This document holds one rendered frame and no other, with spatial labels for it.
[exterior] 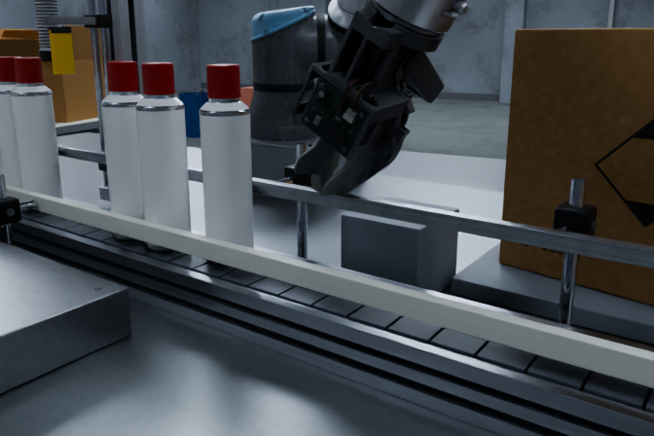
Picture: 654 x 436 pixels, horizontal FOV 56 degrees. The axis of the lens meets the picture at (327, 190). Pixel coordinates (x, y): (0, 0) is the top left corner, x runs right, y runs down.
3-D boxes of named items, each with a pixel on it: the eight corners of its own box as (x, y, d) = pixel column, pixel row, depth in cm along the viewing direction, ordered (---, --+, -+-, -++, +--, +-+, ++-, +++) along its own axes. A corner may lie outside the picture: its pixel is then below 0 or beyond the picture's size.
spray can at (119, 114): (103, 236, 74) (87, 61, 69) (138, 225, 78) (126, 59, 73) (130, 244, 71) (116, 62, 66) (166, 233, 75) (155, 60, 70)
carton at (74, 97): (-31, 121, 249) (-45, 25, 240) (62, 108, 295) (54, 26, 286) (51, 127, 234) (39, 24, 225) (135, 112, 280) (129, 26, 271)
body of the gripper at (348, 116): (284, 118, 55) (339, -7, 49) (338, 103, 62) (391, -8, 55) (347, 169, 52) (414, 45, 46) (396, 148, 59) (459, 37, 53)
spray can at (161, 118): (135, 246, 70) (122, 62, 65) (171, 235, 75) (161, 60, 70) (166, 255, 67) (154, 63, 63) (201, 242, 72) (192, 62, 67)
